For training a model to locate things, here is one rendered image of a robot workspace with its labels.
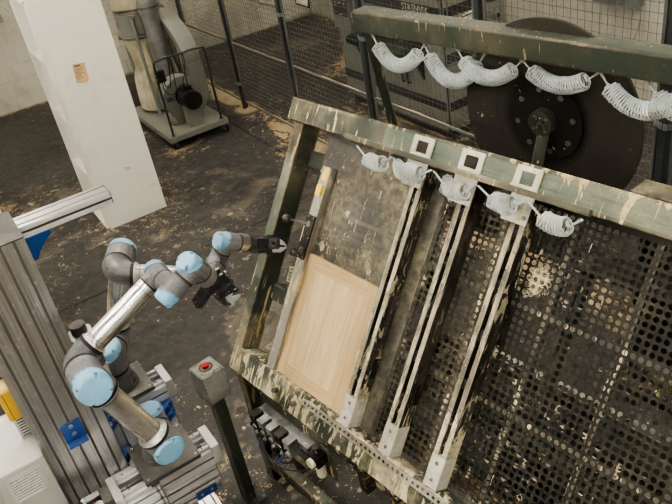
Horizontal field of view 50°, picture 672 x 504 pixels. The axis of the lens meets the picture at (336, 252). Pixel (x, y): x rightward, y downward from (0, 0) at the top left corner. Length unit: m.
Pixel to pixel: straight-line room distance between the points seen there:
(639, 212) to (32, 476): 2.24
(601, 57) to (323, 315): 1.49
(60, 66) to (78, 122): 0.48
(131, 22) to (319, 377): 6.05
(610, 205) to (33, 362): 1.96
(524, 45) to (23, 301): 1.98
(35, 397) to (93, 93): 4.10
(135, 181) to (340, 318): 4.08
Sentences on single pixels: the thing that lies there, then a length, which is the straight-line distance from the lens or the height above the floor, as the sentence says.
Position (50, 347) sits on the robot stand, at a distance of 2.72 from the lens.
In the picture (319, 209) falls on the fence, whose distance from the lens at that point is 3.17.
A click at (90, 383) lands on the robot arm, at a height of 1.63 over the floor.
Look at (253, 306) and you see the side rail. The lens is 3.46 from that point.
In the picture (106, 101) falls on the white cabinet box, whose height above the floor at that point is 1.13.
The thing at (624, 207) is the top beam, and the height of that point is 1.90.
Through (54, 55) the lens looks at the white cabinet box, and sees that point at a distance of 6.41.
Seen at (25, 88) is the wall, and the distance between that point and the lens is 11.00.
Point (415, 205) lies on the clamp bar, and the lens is 2.77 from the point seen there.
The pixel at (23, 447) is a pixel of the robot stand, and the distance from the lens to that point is 2.98.
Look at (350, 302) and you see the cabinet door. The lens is 3.03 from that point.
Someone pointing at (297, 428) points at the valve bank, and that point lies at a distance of 3.30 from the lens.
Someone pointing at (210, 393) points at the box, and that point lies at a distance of 3.45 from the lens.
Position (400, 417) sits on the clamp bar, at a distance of 2.80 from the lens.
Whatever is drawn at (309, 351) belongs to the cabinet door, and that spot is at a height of 1.03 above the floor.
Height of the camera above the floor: 3.08
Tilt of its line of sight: 32 degrees down
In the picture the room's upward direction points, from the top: 11 degrees counter-clockwise
